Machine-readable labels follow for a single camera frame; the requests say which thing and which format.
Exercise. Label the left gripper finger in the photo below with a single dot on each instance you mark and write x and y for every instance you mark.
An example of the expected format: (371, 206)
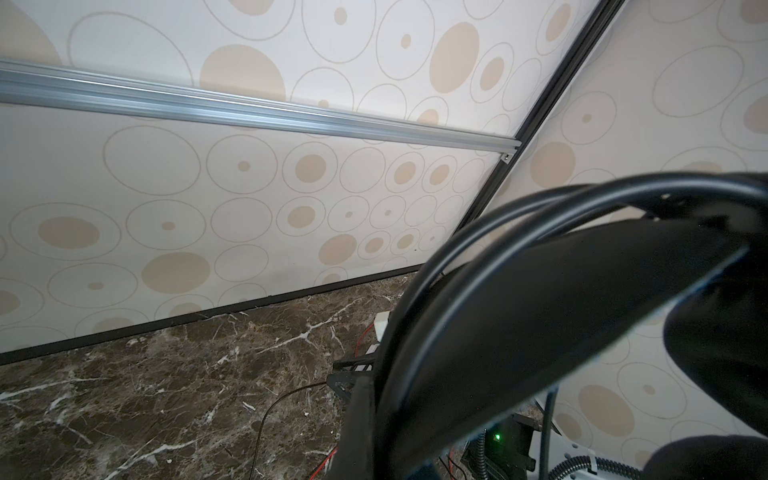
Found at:
(354, 457)

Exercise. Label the black blue headphones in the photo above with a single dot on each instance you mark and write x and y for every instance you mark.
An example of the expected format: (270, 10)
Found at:
(526, 295)

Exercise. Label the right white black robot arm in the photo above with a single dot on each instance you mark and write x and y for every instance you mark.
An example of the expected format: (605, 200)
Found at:
(519, 447)

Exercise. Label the white black headphones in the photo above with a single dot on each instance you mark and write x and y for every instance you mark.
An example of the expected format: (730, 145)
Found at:
(372, 335)

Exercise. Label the silver aluminium back rail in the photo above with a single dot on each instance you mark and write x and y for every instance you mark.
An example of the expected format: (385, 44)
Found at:
(47, 86)

